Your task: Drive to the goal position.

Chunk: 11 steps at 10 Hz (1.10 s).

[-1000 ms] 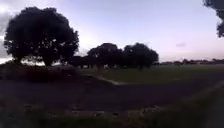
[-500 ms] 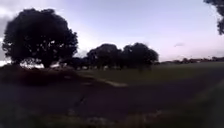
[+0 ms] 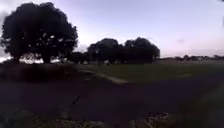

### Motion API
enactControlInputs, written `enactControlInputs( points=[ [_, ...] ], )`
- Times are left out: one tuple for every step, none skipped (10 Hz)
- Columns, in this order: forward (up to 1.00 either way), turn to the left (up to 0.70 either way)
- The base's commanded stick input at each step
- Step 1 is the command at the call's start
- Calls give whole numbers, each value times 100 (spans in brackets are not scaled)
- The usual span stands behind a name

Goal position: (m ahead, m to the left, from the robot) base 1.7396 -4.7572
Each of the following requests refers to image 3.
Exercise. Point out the pale narrow footpath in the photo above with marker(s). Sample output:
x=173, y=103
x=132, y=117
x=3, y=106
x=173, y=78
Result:
x=113, y=79

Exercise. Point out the clump of dark trees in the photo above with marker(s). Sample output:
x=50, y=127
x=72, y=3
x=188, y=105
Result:
x=133, y=51

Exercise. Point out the dark asphalt path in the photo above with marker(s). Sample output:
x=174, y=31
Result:
x=133, y=96

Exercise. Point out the open grass field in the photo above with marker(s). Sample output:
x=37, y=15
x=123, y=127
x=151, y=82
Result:
x=156, y=70

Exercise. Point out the large broad tree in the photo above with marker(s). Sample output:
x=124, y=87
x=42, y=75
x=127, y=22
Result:
x=40, y=30

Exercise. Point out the distant low tree line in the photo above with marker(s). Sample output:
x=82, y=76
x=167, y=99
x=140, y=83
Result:
x=193, y=58

